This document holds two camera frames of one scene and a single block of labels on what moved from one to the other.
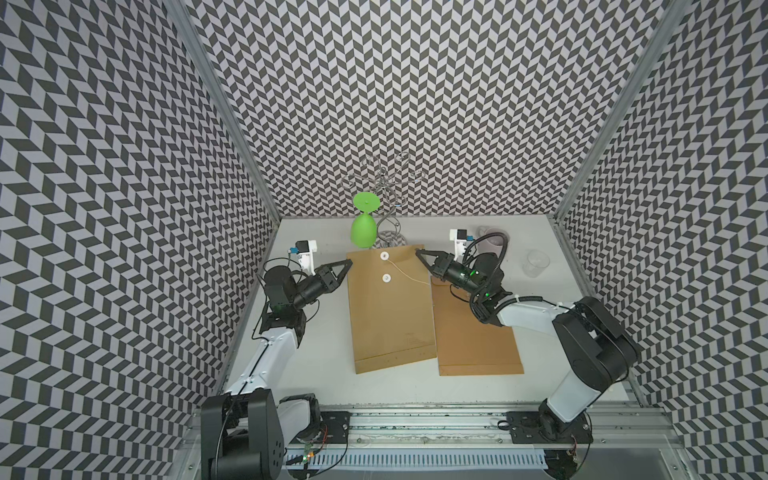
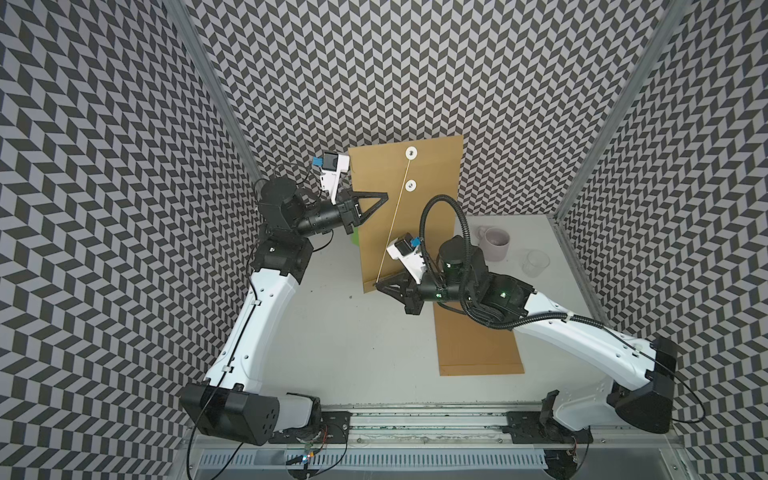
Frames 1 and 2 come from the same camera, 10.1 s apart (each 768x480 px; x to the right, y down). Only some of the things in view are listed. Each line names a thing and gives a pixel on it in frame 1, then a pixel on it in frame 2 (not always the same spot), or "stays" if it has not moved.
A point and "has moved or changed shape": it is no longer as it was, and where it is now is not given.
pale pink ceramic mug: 491,244 stays
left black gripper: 327,278 → 350,213
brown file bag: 391,306 → 410,172
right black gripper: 441,263 → 403,288
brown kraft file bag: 467,345 stays
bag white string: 409,277 has moved or changed shape
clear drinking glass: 536,262 stays
